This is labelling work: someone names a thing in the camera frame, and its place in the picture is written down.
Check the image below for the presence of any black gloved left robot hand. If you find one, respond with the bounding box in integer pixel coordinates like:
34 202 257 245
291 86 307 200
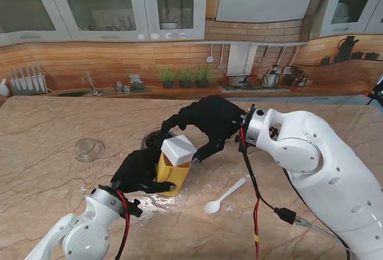
111 149 177 195

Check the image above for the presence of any glass jar with coffee beans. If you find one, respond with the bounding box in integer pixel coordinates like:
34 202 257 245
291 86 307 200
140 127 177 151

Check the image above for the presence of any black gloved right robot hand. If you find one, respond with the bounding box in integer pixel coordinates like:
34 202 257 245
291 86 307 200
160 95 250 165

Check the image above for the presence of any white plastic spoon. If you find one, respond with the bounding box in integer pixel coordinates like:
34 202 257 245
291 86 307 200
204 178 247 215

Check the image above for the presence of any red black right wrist cable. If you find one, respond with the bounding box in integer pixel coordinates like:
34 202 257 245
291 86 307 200
238 127 352 260

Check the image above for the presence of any black tripod with orange clip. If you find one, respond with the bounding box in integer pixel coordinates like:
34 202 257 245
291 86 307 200
365 74 383 106

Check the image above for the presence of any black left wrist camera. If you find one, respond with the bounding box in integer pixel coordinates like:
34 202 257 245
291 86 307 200
124 198 144 218

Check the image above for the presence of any red black wrist cable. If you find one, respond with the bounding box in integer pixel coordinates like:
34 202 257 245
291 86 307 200
114 189 133 260
238 127 352 260

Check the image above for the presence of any domed glass jar lid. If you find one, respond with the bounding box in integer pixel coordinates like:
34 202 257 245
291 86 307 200
73 138 106 163

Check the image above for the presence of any printed kitchen backdrop banner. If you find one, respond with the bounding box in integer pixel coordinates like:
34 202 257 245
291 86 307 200
0 0 383 105

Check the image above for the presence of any red black left wrist cable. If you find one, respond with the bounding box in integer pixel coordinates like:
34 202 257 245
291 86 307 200
114 189 133 260

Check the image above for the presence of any white square jar lid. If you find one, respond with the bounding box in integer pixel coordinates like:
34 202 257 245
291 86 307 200
160 134 197 167

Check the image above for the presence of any yellow coffee jar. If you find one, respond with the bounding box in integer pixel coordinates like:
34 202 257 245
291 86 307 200
155 152 192 197

